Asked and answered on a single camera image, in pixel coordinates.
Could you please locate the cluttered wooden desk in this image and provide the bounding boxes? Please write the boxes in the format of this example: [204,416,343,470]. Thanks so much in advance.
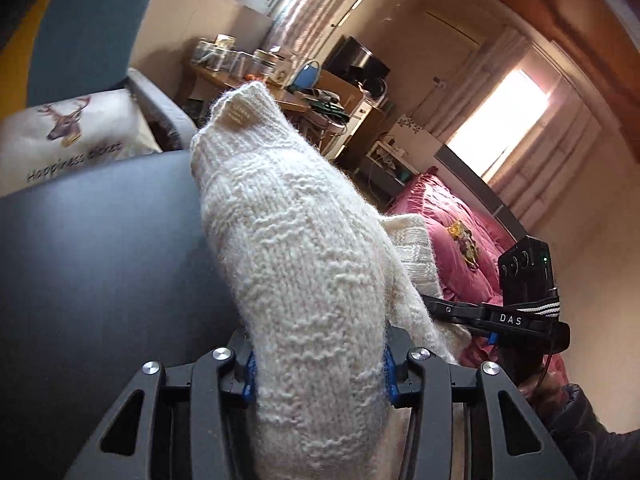
[175,58,385,169]

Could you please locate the pink bed quilt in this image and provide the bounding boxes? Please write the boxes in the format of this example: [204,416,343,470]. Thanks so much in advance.
[384,169,572,386]

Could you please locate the white deer print pillow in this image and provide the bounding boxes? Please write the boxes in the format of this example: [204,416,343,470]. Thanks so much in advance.
[0,89,160,196]

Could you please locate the black leather ottoman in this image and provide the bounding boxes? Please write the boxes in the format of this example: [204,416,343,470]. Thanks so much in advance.
[1,151,246,479]

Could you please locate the grey armchair armrest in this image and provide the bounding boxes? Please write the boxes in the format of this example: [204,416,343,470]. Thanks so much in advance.
[127,67,198,152]

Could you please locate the person's right hand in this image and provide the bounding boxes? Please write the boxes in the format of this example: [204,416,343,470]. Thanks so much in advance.
[518,372,567,418]

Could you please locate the blue basket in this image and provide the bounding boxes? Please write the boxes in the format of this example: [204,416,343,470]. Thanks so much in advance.
[288,58,321,93]

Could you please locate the cream knitted sweater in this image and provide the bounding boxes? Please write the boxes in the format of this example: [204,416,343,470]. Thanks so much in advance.
[191,82,471,479]

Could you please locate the black monitor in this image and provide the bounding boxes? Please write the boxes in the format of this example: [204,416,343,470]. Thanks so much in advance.
[322,36,390,86]

